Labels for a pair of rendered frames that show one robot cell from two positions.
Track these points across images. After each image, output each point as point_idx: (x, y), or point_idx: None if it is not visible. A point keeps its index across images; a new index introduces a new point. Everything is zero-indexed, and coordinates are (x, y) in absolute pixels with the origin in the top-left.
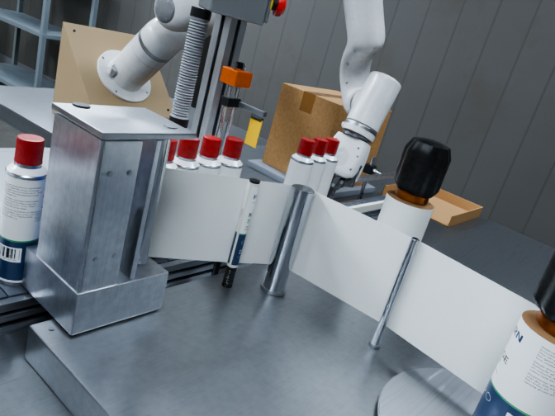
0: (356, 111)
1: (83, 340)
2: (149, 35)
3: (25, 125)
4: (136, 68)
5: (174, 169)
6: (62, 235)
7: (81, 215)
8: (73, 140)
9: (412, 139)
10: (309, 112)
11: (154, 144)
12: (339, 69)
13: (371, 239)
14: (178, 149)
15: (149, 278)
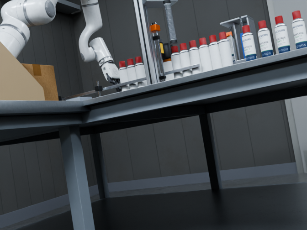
0: (107, 52)
1: None
2: (26, 28)
3: (35, 107)
4: (17, 55)
5: (217, 42)
6: (256, 47)
7: (256, 39)
8: (251, 22)
9: (165, 44)
10: (40, 75)
11: (239, 26)
12: (86, 39)
13: None
14: (195, 44)
15: None
